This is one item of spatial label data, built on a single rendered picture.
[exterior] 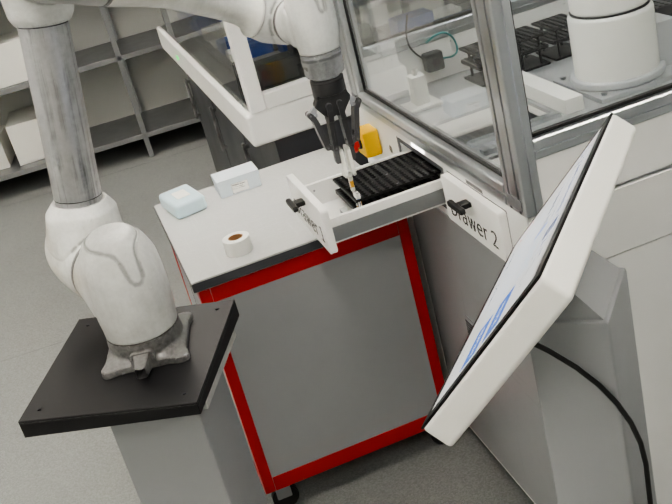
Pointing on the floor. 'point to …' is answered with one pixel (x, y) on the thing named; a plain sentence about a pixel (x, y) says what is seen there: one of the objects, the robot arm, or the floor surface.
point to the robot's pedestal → (193, 454)
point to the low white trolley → (312, 327)
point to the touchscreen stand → (594, 407)
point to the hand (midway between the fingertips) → (346, 160)
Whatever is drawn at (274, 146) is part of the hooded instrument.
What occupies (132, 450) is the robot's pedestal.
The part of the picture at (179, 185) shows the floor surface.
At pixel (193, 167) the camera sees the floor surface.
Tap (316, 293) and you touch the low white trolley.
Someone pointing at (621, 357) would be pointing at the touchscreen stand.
